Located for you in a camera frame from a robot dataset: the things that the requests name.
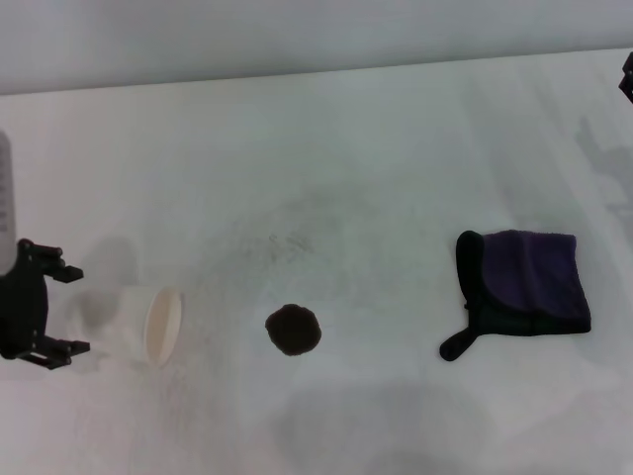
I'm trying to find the purple rag with black trim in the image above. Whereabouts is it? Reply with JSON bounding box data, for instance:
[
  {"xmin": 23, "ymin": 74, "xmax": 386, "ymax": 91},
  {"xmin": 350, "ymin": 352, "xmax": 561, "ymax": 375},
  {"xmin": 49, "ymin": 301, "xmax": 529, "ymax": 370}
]
[{"xmin": 438, "ymin": 229, "xmax": 592, "ymax": 363}]

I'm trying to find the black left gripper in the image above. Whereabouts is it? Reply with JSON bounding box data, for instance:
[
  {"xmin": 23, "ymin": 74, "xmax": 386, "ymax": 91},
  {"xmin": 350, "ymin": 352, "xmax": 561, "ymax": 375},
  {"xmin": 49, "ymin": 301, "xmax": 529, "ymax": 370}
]
[{"xmin": 0, "ymin": 238, "xmax": 92, "ymax": 370}]

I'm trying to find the black water stain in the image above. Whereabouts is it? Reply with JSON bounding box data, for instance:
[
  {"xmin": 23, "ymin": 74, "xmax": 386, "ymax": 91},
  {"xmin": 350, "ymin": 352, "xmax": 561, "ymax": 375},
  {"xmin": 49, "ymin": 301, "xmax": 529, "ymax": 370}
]
[{"xmin": 264, "ymin": 303, "xmax": 323, "ymax": 357}]

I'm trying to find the white paper cup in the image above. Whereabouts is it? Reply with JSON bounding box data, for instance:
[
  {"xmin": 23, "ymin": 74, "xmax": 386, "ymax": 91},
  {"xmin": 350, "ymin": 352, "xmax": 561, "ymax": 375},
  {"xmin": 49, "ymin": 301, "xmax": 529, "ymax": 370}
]
[{"xmin": 105, "ymin": 285, "xmax": 185, "ymax": 368}]

